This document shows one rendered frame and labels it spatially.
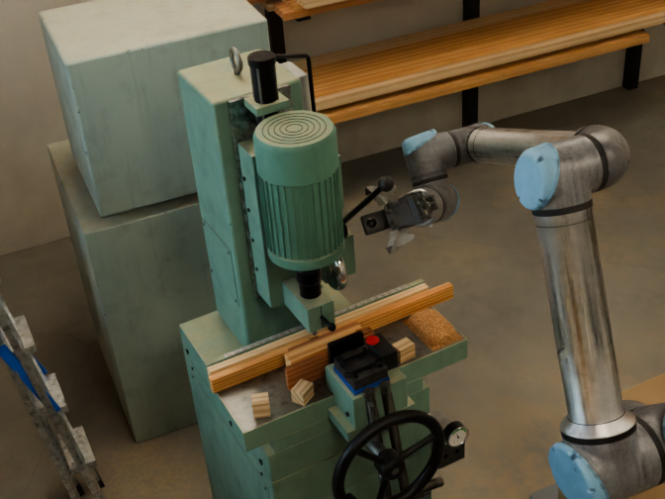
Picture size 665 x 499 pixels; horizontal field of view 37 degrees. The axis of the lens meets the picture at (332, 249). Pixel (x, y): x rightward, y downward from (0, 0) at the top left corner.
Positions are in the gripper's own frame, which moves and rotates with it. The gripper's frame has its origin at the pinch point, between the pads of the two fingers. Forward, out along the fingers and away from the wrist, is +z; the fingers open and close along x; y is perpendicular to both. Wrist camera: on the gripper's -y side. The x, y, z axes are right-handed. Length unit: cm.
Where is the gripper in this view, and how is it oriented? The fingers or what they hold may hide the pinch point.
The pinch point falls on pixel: (374, 222)
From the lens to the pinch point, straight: 218.1
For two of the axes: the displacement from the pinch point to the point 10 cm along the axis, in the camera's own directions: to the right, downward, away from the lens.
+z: -4.6, 1.4, -8.7
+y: 8.1, -3.2, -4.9
